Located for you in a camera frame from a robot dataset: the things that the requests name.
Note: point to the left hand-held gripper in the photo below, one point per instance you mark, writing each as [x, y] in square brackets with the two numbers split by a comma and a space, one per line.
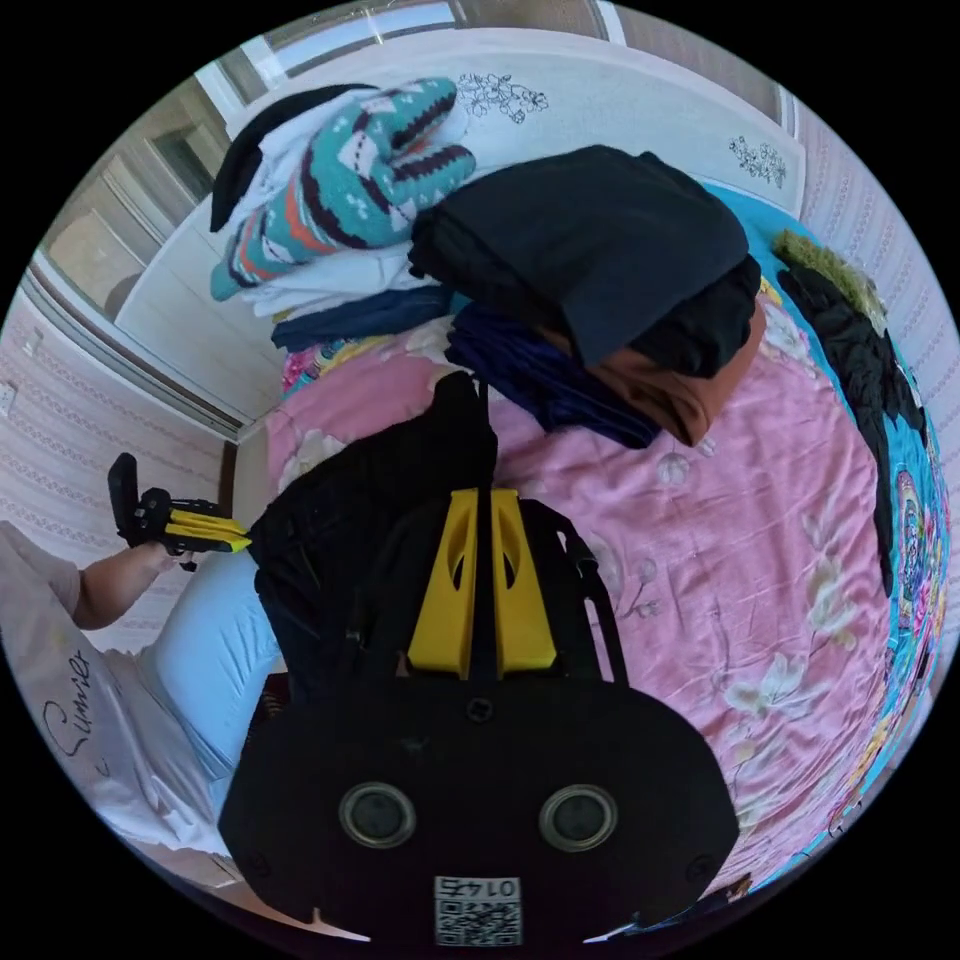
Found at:
[152, 510]

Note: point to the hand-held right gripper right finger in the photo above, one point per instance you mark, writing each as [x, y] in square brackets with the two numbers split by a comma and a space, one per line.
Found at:
[525, 607]

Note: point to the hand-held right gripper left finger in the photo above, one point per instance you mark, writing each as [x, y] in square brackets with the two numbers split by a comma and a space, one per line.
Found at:
[442, 600]

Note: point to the black long pants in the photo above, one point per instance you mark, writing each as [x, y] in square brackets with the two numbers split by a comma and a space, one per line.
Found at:
[375, 487]

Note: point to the person's left forearm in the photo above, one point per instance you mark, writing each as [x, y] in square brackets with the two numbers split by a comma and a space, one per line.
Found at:
[112, 592]

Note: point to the person's left hand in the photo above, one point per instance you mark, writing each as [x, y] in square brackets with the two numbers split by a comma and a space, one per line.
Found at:
[161, 561]

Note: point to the person's body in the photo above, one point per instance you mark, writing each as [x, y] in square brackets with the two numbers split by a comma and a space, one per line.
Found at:
[112, 712]

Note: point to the bed with pink floral quilt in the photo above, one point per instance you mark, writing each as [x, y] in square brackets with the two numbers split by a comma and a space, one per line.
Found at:
[750, 540]

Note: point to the pile of clothes, patterned sweater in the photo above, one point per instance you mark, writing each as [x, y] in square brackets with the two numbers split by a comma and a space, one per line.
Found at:
[337, 187]

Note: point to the pile of dark folded clothes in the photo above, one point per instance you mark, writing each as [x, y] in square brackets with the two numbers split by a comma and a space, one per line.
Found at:
[600, 247]

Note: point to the black jacket with fur collar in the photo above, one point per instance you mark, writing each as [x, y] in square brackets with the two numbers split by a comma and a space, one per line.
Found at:
[855, 352]

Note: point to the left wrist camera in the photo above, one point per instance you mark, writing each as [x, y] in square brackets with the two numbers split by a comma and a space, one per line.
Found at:
[122, 487]

